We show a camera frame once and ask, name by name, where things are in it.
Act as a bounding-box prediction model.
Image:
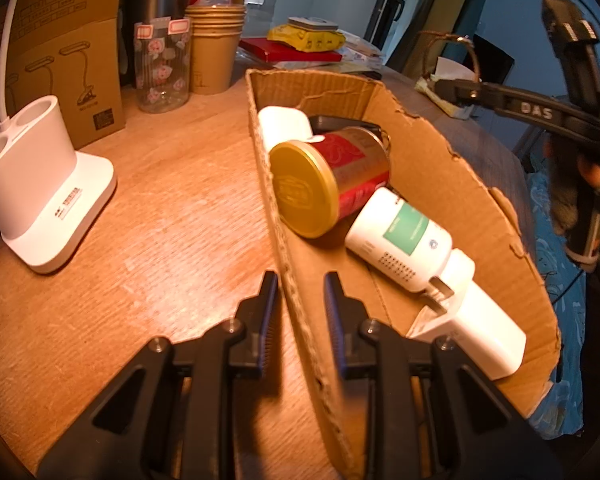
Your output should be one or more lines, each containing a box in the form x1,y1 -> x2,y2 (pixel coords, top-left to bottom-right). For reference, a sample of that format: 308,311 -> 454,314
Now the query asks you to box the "white pill bottle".
345,187 -> 476,306

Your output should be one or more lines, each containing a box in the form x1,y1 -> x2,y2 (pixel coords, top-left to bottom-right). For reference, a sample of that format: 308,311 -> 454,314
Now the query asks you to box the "cardboard box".
244,67 -> 563,478

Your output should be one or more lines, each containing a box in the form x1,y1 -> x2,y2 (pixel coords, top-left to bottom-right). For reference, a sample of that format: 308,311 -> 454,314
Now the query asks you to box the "printed glass jar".
132,16 -> 193,113

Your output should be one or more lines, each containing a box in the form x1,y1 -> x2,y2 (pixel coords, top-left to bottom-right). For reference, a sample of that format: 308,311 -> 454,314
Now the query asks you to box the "white flat device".
287,16 -> 340,32

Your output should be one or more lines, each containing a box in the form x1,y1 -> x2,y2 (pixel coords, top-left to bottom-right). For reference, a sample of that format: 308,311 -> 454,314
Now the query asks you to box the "person's right forearm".
544,135 -> 600,281

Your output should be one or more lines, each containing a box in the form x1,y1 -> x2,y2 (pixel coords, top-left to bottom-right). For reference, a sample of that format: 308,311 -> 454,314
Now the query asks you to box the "red can with gold lid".
269,126 -> 392,239

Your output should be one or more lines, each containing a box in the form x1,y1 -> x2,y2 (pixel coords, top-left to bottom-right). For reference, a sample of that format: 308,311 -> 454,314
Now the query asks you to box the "yellow curtain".
405,0 -> 462,76

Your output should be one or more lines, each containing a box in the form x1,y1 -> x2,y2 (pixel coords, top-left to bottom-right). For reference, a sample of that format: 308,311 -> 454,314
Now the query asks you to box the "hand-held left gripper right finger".
324,271 -> 561,480

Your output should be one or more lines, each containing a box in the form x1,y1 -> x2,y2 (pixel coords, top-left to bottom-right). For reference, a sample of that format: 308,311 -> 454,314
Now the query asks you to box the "black sliding door frame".
370,0 -> 406,66

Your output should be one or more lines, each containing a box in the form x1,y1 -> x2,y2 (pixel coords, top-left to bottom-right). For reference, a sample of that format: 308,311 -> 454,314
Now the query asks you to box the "white charger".
407,280 -> 527,380

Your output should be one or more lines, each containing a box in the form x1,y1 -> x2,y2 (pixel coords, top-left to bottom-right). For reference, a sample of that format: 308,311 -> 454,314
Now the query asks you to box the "teal curtain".
450,0 -> 496,41

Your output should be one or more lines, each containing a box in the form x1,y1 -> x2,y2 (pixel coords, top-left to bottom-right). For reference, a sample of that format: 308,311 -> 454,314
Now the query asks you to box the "person's right hand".
576,151 -> 600,188

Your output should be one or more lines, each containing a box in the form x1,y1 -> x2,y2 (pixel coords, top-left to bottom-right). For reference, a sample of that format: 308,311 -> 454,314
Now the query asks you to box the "black monitor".
472,35 -> 515,86

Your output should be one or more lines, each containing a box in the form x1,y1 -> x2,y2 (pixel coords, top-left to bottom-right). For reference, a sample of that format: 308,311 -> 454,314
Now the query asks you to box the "yellow tissue pack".
415,57 -> 476,121

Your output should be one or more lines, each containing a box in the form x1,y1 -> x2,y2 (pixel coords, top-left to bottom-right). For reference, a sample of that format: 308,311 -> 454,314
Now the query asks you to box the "blue printed bed sheet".
522,150 -> 600,441

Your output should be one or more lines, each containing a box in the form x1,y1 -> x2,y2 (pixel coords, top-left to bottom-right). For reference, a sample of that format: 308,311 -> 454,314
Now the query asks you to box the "red book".
238,37 -> 343,66

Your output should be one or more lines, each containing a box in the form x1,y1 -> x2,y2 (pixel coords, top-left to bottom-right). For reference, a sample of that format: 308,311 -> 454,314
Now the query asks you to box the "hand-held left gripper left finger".
37,270 -> 281,480

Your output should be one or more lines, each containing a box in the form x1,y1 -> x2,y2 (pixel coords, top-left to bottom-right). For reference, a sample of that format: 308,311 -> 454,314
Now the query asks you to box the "yellow wet wipes pack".
267,24 -> 346,53

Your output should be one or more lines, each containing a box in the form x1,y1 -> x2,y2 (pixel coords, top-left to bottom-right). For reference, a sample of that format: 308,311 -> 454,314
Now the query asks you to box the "stainless steel thermos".
120,0 -> 191,88

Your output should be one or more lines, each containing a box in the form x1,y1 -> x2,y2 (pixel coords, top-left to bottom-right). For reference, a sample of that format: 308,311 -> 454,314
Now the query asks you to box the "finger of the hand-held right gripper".
432,77 -> 600,148

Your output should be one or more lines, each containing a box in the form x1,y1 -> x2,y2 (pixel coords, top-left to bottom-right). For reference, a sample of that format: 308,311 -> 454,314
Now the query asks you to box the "black flashlight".
307,115 -> 381,136

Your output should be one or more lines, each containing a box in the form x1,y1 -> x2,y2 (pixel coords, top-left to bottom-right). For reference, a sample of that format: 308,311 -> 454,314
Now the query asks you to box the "stack of brown paper cups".
185,3 -> 246,95

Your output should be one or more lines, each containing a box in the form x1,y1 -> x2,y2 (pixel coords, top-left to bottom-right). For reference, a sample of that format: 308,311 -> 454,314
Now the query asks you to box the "white desk lamp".
0,0 -> 117,275

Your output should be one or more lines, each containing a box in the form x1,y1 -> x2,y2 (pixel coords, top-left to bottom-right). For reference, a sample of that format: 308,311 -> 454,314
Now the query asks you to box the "white carton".
344,32 -> 387,57

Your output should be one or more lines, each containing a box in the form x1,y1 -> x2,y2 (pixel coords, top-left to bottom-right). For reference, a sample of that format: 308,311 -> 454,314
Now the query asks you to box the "brown lamp carton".
0,0 -> 128,151

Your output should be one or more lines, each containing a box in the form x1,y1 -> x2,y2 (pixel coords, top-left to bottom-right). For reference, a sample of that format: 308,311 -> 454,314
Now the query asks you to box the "white rounded case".
257,106 -> 313,153

